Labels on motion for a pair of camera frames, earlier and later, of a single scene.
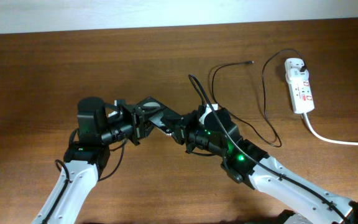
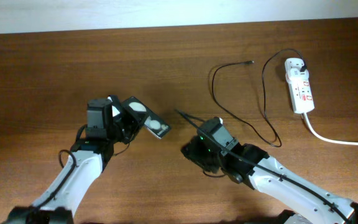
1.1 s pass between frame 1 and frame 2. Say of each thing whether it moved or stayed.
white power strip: stayed
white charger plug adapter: stayed
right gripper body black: moved
